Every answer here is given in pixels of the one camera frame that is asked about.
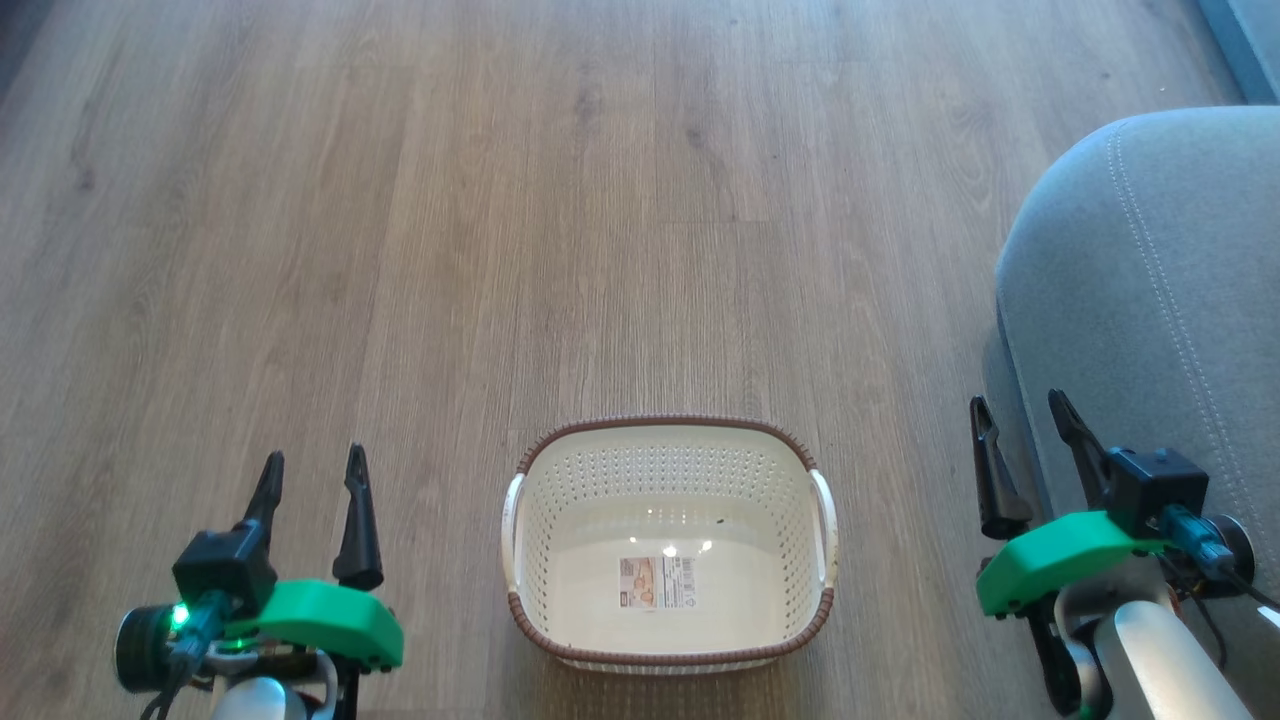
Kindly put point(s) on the grey fabric sofa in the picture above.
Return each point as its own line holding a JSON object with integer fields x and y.
{"x": 1150, "y": 300}

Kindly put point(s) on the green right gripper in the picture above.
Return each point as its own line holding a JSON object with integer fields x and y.
{"x": 1060, "y": 555}

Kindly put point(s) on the white basket with brown rim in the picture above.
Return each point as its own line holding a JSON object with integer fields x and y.
{"x": 670, "y": 640}

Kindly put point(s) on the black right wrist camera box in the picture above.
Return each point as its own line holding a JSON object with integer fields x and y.
{"x": 1160, "y": 490}

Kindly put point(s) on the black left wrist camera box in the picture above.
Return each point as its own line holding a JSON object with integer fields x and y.
{"x": 225, "y": 565}

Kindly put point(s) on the paper label sticker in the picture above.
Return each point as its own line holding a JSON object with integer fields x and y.
{"x": 657, "y": 583}

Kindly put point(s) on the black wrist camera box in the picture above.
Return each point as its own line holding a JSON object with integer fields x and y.
{"x": 1160, "y": 490}
{"x": 225, "y": 565}

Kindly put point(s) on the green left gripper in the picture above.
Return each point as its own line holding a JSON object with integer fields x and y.
{"x": 320, "y": 620}

